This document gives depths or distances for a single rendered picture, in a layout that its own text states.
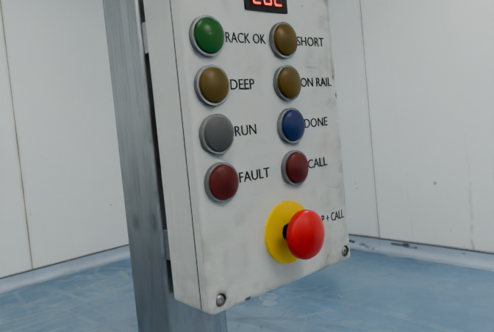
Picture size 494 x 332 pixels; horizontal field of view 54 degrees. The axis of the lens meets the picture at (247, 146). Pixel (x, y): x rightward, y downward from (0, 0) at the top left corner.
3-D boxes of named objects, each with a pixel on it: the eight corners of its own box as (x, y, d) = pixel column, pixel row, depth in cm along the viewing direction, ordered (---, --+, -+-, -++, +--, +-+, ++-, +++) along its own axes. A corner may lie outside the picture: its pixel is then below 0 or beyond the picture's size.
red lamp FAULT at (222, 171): (242, 197, 37) (239, 161, 37) (213, 204, 35) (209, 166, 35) (236, 197, 37) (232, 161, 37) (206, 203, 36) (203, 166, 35)
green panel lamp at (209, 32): (228, 53, 36) (225, 16, 36) (198, 53, 34) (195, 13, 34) (222, 55, 37) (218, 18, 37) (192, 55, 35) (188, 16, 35)
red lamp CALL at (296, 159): (312, 181, 42) (309, 149, 42) (290, 186, 40) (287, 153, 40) (305, 181, 43) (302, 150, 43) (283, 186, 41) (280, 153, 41)
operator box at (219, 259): (352, 258, 47) (328, -16, 45) (212, 317, 36) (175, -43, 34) (305, 250, 51) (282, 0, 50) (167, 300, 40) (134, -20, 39)
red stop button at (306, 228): (331, 253, 40) (328, 206, 40) (299, 266, 38) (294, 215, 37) (292, 247, 44) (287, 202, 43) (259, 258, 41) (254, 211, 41)
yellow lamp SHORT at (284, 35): (301, 56, 42) (298, 23, 41) (278, 55, 40) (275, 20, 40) (294, 57, 42) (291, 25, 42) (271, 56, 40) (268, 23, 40)
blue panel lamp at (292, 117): (309, 139, 42) (306, 108, 42) (286, 143, 40) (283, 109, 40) (301, 140, 43) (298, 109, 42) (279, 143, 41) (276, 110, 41)
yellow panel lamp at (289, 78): (305, 98, 42) (302, 65, 42) (282, 99, 40) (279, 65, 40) (298, 98, 42) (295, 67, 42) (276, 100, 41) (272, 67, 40)
